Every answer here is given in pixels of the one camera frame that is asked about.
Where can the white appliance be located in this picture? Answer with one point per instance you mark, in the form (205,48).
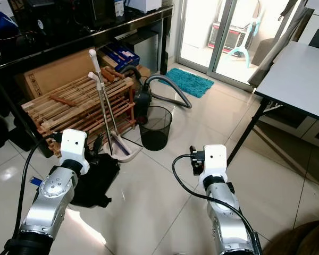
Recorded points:
(143,5)

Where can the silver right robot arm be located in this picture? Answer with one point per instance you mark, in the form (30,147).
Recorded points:
(226,218)

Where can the grey table with black legs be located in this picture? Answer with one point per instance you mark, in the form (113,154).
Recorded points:
(297,77)

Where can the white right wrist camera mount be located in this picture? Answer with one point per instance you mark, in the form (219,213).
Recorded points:
(214,162)

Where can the sliding glass door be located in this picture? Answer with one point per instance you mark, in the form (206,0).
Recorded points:
(220,37)

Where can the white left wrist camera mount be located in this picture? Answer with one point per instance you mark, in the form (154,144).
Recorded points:
(74,146)

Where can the blue printed box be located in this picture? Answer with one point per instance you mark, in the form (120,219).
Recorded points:
(122,56)

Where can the grey curtain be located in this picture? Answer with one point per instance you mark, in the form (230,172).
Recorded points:
(276,53)

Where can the black red vacuum cleaner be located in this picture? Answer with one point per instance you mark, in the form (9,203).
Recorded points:
(142,103)

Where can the black mesh wastebasket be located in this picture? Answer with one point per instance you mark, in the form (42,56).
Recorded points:
(155,133)

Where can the printed cardboard box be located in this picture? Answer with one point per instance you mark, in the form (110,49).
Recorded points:
(58,71)

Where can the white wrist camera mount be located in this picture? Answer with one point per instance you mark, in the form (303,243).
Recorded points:
(214,162)
(74,146)

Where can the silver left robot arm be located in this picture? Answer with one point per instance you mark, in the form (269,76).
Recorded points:
(53,197)

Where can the brown sofa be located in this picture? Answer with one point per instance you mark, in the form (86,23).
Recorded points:
(303,239)

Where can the teal shaggy floor mat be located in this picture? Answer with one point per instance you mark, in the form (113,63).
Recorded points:
(189,82)

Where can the wooden slatted shoe rack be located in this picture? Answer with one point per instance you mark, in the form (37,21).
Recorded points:
(74,111)

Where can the black glossy desk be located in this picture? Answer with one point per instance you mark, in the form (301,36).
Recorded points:
(74,42)

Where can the black computer tower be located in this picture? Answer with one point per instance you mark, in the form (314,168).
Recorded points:
(93,11)

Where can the black bag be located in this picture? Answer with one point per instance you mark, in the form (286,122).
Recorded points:
(101,180)

